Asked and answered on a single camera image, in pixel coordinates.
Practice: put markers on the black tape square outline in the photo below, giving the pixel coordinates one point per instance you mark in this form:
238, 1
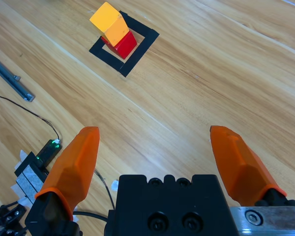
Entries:
140, 50

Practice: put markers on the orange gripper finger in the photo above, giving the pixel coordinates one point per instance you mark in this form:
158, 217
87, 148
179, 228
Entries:
241, 167
73, 167

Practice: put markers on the black dongle with green light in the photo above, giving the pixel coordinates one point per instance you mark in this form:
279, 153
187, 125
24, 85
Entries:
49, 152

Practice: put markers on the small white tape piece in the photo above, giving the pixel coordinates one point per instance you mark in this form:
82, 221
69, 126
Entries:
115, 185

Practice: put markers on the yellow wooden block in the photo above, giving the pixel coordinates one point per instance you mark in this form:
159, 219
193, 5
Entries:
108, 19

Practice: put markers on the red wooden block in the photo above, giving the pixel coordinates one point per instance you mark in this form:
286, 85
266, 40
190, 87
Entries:
125, 45

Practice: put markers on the black block with grey pads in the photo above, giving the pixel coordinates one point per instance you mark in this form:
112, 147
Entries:
29, 179

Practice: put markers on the aluminium profile rail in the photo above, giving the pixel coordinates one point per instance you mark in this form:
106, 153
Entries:
5, 73

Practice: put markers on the white tape strip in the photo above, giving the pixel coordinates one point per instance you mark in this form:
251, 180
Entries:
16, 190

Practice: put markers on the black bracket with screws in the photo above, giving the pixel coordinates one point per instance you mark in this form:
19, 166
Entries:
7, 217

